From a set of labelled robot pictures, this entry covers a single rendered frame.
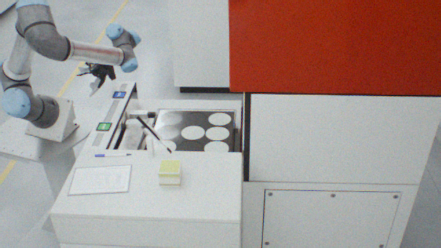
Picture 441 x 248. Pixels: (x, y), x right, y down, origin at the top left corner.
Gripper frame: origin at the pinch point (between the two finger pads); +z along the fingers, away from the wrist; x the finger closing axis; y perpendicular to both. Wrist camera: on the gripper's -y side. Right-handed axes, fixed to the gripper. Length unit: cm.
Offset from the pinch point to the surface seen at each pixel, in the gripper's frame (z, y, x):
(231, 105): -46, -40, 38
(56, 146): 24.4, 3.4, 18.1
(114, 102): -7.6, -2.8, 16.8
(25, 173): 95, -82, -49
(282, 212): -34, -26, 99
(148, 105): -14.8, -27.6, 13.1
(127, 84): -15.3, -12.7, 6.3
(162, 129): -17.4, -6.2, 42.2
